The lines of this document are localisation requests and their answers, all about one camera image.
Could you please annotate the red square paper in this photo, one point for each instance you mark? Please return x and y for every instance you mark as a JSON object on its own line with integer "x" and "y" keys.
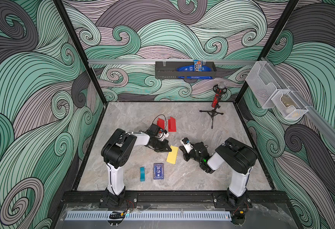
{"x": 161, "y": 123}
{"x": 172, "y": 127}

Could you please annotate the black corner frame post right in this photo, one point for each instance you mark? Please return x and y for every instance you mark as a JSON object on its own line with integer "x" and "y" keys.
{"x": 273, "y": 37}

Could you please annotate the red black microphone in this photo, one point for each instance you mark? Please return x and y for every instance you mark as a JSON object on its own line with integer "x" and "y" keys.
{"x": 220, "y": 90}

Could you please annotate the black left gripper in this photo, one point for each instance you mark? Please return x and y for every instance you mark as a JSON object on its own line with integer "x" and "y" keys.
{"x": 164, "y": 145}

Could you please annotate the black microphone tripod stand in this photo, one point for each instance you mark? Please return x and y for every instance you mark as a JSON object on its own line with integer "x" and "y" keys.
{"x": 212, "y": 113}

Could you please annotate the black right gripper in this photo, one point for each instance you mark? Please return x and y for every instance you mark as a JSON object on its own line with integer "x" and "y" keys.
{"x": 187, "y": 157}

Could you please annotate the blue card box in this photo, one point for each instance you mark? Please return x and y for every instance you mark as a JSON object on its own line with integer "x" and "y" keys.
{"x": 158, "y": 171}

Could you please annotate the small clear plastic bin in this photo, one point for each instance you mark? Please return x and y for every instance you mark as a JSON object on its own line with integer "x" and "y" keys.
{"x": 288, "y": 104}

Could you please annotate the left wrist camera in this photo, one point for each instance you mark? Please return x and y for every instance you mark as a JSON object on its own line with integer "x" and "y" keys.
{"x": 162, "y": 135}

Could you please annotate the black wall shelf basket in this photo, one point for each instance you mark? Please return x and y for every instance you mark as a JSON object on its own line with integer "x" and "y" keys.
{"x": 169, "y": 70}

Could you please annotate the aluminium rail right wall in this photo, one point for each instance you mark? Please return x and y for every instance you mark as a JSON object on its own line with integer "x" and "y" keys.
{"x": 312, "y": 114}

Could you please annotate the clear plastic wall bin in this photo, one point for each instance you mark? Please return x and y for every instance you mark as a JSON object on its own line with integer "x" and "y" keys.
{"x": 263, "y": 82}

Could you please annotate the blue snack packet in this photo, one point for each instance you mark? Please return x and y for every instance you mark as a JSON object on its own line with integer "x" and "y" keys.
{"x": 196, "y": 71}

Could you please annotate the black corner frame post left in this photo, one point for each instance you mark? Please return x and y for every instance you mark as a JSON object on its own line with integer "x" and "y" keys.
{"x": 69, "y": 26}

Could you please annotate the aluminium rail wall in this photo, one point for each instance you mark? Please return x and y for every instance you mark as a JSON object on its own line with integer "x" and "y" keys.
{"x": 164, "y": 61}
{"x": 312, "y": 114}

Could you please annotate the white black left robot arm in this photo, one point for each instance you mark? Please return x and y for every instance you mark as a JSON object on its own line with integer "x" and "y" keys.
{"x": 118, "y": 149}

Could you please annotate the black corner frame post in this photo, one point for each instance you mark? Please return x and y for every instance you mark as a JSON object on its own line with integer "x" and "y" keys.
{"x": 273, "y": 37}
{"x": 69, "y": 26}

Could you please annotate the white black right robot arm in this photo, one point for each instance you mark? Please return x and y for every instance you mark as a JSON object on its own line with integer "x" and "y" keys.
{"x": 239, "y": 156}

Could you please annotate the aluminium rail back wall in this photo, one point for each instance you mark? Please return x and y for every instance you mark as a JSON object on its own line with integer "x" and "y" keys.
{"x": 164, "y": 61}

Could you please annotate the teal small block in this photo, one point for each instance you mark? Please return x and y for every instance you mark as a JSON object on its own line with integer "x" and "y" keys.
{"x": 142, "y": 174}

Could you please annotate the white slotted cable duct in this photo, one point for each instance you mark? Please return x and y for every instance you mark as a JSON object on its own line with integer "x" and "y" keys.
{"x": 152, "y": 215}

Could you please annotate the yellow square paper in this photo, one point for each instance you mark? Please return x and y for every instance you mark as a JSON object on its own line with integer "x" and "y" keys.
{"x": 172, "y": 155}

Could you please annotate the black front base frame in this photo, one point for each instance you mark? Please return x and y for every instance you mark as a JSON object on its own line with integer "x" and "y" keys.
{"x": 219, "y": 199}

